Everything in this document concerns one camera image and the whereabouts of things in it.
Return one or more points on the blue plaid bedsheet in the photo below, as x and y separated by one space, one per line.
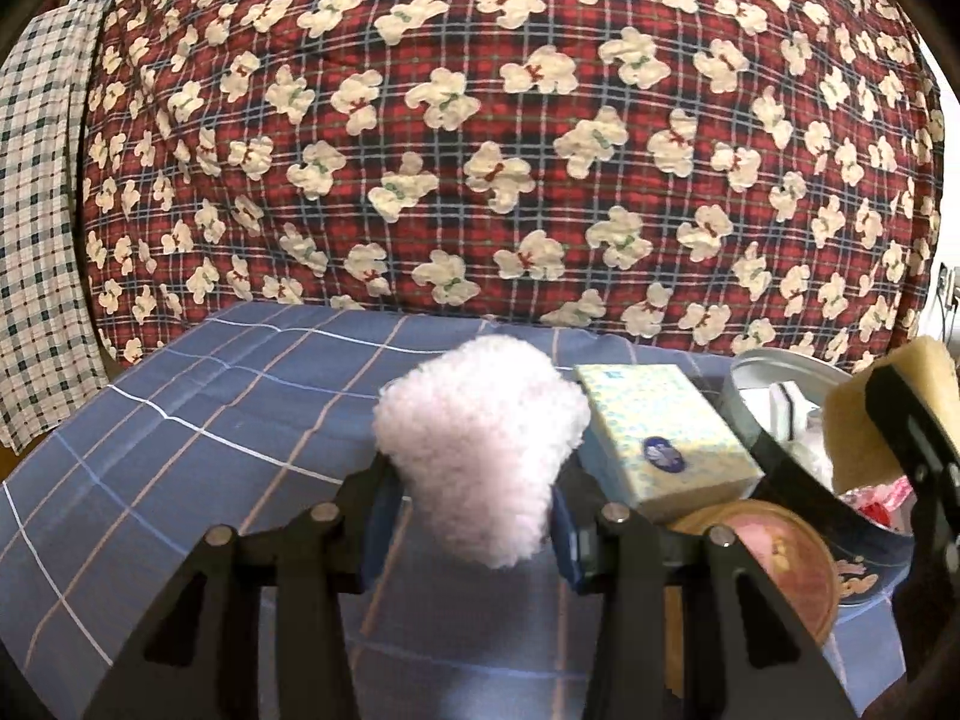
225 405

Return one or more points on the round metal tin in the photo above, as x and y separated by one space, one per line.
859 566

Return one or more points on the yellow sponge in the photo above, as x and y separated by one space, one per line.
847 427

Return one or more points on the wall socket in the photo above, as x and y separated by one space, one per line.
951 281

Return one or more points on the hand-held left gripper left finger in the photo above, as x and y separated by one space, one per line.
382 517

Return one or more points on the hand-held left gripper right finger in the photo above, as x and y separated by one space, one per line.
566 547

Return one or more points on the red plaid bear-print blanket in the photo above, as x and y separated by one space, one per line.
480 90

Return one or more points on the white fluffy cloth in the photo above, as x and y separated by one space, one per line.
480 442

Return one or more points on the yellow patterned tissue box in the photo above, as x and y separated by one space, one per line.
660 435

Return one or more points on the white green checkered cloth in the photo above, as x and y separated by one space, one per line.
37 240

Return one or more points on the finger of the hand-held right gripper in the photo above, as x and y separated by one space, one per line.
911 427

